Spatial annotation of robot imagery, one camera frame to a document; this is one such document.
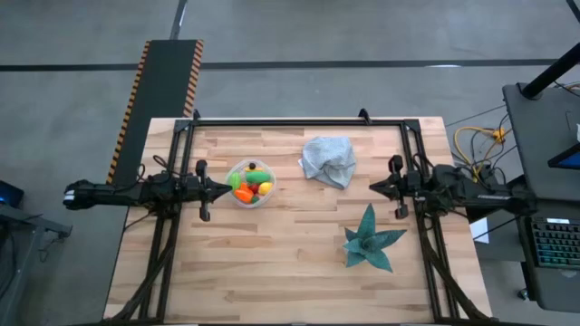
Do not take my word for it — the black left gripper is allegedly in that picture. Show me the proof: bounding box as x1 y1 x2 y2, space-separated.
180 158 234 223

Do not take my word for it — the green oblong toy vegetable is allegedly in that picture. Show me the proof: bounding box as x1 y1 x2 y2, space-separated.
244 170 272 185

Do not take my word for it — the teal artificial succulent plant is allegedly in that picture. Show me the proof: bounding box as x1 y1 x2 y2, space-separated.
342 202 409 274

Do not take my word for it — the black pole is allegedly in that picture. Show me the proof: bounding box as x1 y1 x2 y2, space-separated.
520 43 580 100

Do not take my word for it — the grey desk with pole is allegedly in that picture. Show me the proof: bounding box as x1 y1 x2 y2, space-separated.
502 82 580 203

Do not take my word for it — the white paper sheet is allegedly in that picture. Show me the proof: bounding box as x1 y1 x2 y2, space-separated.
469 216 491 245

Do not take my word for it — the black device with blue light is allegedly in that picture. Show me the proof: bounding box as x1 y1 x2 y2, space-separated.
0 179 26 209

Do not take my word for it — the blue lit screen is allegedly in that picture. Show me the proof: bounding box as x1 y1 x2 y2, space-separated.
547 142 580 171

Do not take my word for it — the black mat with hazard stripes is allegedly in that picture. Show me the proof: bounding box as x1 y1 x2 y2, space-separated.
106 39 205 187

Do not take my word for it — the grey metal cart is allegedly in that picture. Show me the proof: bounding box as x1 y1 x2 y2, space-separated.
0 201 73 326

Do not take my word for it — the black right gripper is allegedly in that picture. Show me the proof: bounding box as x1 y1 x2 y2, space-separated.
368 155 428 221

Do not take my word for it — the clear plastic tupperware container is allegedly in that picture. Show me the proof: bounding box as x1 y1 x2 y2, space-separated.
225 157 277 209

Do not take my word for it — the yellow cable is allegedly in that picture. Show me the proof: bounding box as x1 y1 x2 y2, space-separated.
454 125 508 178

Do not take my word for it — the black aluminium table frame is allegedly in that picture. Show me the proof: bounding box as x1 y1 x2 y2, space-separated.
103 107 493 325

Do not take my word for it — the black stand base bar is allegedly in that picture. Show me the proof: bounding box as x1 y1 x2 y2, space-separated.
465 206 504 224

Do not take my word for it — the backlit keyboard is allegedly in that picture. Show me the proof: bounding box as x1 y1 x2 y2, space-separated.
525 216 580 271

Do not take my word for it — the crumpled grey cloth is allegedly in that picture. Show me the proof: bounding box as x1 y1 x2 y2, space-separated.
297 135 358 190

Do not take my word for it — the grey desk under keyboard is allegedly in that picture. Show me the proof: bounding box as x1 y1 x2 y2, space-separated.
511 197 580 314

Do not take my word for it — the orange toy carrot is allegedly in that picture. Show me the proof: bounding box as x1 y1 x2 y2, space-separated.
233 182 260 205

